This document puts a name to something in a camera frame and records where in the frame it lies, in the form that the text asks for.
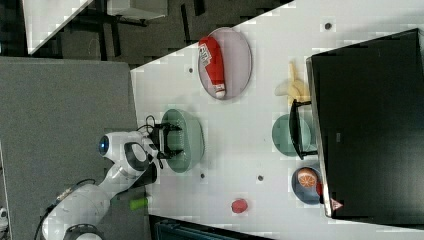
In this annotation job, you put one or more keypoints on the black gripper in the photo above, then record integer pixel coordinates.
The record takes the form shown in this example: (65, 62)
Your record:
(157, 138)

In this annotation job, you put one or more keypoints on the mint green plastic strainer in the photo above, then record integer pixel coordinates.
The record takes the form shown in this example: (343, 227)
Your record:
(188, 140)

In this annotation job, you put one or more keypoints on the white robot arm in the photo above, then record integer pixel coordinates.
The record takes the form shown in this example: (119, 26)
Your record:
(76, 212)

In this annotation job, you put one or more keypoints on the toy strawberry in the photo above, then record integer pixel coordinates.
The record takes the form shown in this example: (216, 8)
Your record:
(239, 206)

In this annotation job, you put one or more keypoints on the red ketchup bottle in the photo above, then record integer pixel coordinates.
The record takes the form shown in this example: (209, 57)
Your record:
(212, 61)

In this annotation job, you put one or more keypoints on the grey round plate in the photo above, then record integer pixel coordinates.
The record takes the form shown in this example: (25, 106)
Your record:
(237, 61)

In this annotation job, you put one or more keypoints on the mint green small bowl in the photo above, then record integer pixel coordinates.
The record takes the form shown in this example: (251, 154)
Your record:
(282, 139)

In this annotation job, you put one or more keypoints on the peeled toy banana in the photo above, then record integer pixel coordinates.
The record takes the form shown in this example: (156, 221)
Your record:
(294, 89)

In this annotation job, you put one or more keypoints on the toy orange slice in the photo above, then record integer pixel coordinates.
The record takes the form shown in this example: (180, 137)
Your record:
(307, 177)

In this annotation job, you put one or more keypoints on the white side table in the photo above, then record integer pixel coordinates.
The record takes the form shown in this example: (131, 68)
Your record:
(44, 18)

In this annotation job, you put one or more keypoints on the black silver toaster oven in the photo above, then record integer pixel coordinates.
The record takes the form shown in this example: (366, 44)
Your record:
(367, 103)

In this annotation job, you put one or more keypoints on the green handle tool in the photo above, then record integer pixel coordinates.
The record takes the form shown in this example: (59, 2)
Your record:
(138, 203)

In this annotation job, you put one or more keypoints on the blue metal frame rail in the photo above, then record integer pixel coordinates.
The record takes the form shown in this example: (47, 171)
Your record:
(170, 229)

